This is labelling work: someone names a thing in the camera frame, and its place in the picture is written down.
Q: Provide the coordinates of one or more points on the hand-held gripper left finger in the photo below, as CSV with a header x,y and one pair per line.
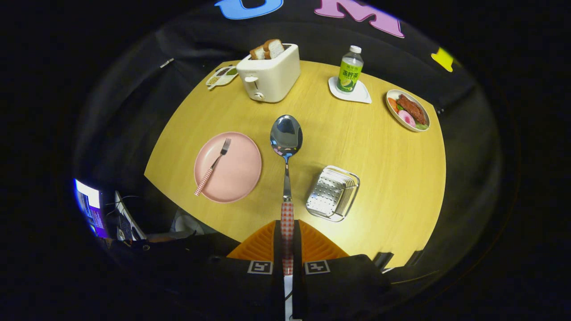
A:
x,y
278,240

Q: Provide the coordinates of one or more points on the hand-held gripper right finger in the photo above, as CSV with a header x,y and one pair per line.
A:
x,y
297,240

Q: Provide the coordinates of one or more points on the metal drainer basket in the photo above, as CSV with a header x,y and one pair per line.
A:
x,y
328,194

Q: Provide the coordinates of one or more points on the pink plate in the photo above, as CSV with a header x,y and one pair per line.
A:
x,y
236,171

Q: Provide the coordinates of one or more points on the white keyboard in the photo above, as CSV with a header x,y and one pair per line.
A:
x,y
129,220

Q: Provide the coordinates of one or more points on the white plate of food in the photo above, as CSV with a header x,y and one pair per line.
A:
x,y
392,113

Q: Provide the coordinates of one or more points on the white coaster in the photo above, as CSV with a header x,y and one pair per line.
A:
x,y
362,96

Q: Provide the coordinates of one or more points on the white toaster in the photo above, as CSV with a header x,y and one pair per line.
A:
x,y
272,78

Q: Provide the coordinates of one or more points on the pink round food slice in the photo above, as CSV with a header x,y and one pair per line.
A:
x,y
406,118

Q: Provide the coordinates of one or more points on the white divided condiment dish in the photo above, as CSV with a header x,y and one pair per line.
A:
x,y
221,78

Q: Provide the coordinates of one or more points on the brown meat piece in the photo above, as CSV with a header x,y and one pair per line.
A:
x,y
412,109

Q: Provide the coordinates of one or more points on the green label drink bottle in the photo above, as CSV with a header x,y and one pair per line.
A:
x,y
349,73

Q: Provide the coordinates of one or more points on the toast bread slice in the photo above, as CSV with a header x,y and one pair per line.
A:
x,y
274,48
257,53

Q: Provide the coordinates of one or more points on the lit computer monitor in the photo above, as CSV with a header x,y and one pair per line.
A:
x,y
91,209

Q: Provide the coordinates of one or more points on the silver cloth clip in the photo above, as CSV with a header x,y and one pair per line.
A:
x,y
167,63

